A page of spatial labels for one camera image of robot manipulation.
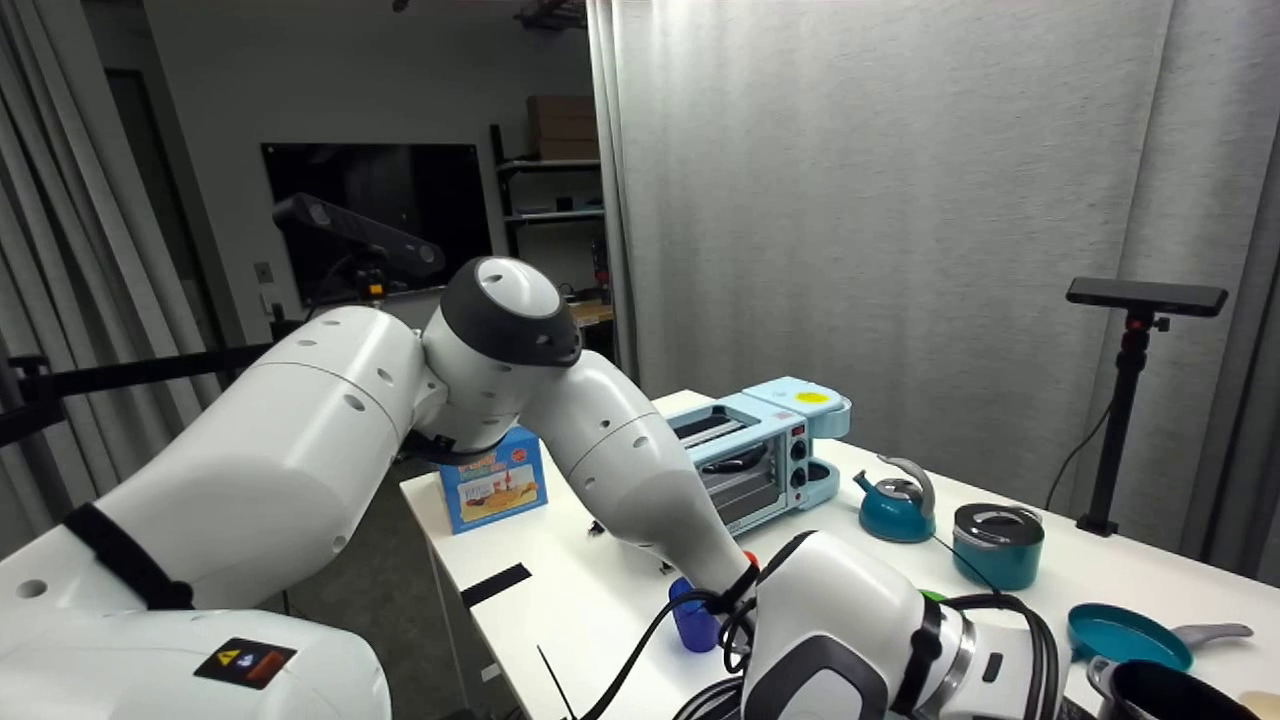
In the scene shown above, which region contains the teal pan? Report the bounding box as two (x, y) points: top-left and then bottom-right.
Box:
(1069, 603), (1254, 671)

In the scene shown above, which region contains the black pan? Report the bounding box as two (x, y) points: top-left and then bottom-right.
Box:
(1089, 660), (1261, 720)

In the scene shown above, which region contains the light blue toy toaster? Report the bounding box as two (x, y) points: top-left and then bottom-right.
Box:
(674, 374), (853, 535)

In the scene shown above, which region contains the black camera tripod right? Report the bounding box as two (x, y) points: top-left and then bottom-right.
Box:
(1065, 274), (1230, 535)

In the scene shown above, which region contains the black wall monitor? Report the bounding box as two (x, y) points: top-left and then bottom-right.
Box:
(261, 141), (492, 304)

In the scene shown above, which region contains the metal shelf rack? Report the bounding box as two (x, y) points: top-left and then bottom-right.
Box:
(488, 125), (614, 327)

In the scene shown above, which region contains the teal pot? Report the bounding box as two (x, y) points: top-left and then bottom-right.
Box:
(953, 505), (1044, 593)

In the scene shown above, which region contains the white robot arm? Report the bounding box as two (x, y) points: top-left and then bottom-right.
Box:
(0, 256), (1065, 720)

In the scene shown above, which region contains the blue food box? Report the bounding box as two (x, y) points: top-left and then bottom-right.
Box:
(441, 427), (550, 531)

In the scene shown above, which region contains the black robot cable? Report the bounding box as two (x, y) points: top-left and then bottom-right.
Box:
(578, 527), (1073, 720)

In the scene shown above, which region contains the teal toy kettle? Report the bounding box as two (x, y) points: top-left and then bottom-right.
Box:
(855, 454), (936, 545)

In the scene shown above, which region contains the blue plastic cup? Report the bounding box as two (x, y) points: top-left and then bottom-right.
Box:
(668, 581), (721, 652)

